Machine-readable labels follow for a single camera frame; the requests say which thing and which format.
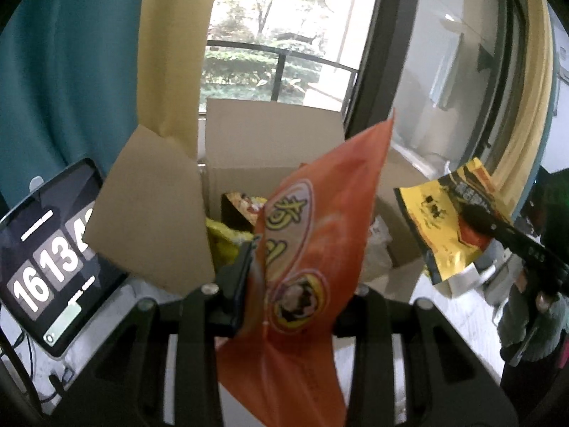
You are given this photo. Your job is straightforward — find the yellow black chips bag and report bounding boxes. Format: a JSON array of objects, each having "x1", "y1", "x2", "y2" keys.
[{"x1": 394, "y1": 158, "x2": 511, "y2": 284}]

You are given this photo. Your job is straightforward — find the yellow snack bag in box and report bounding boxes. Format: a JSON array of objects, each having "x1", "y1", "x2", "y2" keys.
[{"x1": 206, "y1": 218, "x2": 254, "y2": 273}]

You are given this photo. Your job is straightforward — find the teal curtain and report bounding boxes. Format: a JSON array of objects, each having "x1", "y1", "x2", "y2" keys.
[{"x1": 1, "y1": 0, "x2": 142, "y2": 206}]

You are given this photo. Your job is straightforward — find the brown cardboard box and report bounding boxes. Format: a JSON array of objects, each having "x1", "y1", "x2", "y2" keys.
[{"x1": 84, "y1": 97, "x2": 442, "y2": 299}]

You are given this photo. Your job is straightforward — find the dark brown snack bag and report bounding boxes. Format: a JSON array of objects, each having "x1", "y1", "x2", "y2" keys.
[{"x1": 221, "y1": 192, "x2": 267, "y2": 232}]

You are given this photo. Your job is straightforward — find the black window frame post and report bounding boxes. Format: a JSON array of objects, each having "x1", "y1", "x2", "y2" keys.
[{"x1": 344, "y1": 0, "x2": 419, "y2": 138}]

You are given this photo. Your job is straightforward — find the gloved right hand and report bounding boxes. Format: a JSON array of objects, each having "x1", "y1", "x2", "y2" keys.
[{"x1": 498, "y1": 285, "x2": 568, "y2": 367}]

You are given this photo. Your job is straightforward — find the tablet showing clock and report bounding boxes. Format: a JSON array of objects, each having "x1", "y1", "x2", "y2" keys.
[{"x1": 1, "y1": 158, "x2": 127, "y2": 358}]

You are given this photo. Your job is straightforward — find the yellow curtain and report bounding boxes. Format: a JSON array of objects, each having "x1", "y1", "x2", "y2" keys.
[{"x1": 137, "y1": 0, "x2": 214, "y2": 158}]

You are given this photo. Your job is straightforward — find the orange snack bag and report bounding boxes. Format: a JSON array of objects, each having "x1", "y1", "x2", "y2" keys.
[{"x1": 217, "y1": 120, "x2": 393, "y2": 426}]

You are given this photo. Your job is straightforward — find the black balcony railing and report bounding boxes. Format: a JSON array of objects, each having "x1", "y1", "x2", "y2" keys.
[{"x1": 199, "y1": 39, "x2": 359, "y2": 117}]

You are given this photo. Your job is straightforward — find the black charging cable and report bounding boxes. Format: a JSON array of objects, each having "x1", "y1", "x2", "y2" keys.
[{"x1": 0, "y1": 328, "x2": 74, "y2": 415}]

